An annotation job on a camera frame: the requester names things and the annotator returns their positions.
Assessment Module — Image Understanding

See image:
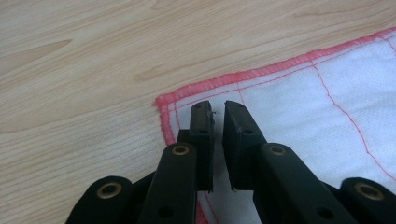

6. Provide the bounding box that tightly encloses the white cloth with red edging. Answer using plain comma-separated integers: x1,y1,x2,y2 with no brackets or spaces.
153,26,396,224

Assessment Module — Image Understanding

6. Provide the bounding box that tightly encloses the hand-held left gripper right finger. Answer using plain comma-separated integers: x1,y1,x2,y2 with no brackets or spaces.
221,100,269,191

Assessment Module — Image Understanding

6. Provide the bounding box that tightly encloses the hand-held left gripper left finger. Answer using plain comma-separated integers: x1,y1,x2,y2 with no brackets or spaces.
177,99,217,192

